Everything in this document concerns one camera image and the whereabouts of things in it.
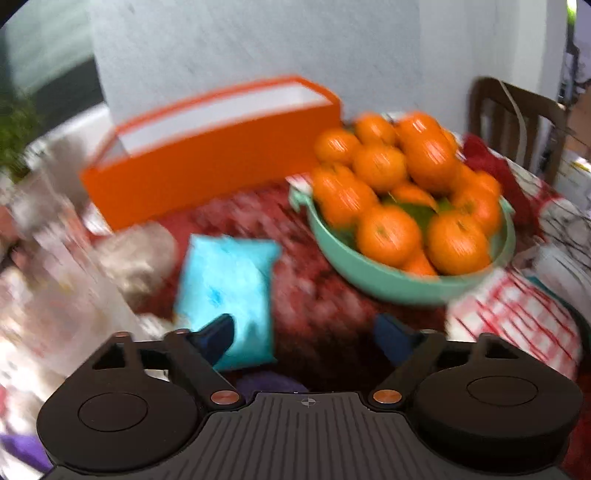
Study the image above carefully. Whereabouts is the white cable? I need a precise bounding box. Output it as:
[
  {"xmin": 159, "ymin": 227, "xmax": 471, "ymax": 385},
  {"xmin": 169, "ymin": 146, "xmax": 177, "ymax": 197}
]
[{"xmin": 496, "ymin": 78, "xmax": 532, "ymax": 144}]

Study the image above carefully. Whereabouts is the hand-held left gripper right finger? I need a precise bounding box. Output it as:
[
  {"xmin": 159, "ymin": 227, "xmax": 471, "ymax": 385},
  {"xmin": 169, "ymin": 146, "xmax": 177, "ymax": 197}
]
[{"xmin": 367, "ymin": 314, "xmax": 522, "ymax": 411}]

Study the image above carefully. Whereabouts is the dark wooden chair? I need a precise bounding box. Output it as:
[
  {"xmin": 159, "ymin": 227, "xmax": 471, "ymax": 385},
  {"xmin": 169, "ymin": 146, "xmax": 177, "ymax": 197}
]
[{"xmin": 468, "ymin": 76, "xmax": 571, "ymax": 185}]

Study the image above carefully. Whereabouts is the clear floral plastic cup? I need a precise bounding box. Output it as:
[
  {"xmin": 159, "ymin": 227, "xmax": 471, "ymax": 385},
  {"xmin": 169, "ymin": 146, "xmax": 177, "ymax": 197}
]
[{"xmin": 9, "ymin": 152, "xmax": 139, "ymax": 365}]

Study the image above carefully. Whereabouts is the orange cardboard box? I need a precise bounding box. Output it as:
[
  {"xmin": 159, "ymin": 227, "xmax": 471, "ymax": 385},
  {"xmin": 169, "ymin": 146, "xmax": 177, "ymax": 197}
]
[{"xmin": 79, "ymin": 75, "xmax": 343, "ymax": 232}]

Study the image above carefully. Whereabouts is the pile of tangerines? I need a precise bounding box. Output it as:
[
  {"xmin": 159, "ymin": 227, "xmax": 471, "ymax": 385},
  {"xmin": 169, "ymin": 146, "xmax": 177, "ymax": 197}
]
[{"xmin": 310, "ymin": 112, "xmax": 504, "ymax": 277}]

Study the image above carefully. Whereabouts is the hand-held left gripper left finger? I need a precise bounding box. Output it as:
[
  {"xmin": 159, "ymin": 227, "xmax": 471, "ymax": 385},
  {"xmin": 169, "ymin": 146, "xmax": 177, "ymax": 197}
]
[{"xmin": 92, "ymin": 314, "xmax": 243, "ymax": 411}]

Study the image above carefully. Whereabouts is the round beige lace coaster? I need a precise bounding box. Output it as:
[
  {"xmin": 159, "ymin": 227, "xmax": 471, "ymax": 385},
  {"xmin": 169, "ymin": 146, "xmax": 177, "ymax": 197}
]
[{"xmin": 95, "ymin": 224, "xmax": 178, "ymax": 301}]

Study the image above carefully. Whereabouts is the small potted plant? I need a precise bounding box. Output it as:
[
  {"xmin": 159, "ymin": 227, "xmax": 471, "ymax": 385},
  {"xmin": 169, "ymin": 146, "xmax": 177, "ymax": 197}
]
[{"xmin": 0, "ymin": 99, "xmax": 44, "ymax": 183}]

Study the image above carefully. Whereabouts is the mint green bowl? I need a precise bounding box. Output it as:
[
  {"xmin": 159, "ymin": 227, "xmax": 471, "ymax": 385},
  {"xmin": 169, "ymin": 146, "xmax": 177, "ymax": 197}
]
[{"xmin": 288, "ymin": 185, "xmax": 516, "ymax": 306}]

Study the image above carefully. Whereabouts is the teal packet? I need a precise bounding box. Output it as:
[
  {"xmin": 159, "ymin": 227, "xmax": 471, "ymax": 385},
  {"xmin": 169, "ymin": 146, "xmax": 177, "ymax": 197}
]
[{"xmin": 173, "ymin": 234, "xmax": 282, "ymax": 372}]

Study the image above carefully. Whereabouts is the red fluffy towel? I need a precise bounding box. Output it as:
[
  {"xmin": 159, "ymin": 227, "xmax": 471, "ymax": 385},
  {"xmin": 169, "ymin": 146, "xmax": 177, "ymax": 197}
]
[{"xmin": 462, "ymin": 134, "xmax": 532, "ymax": 227}]

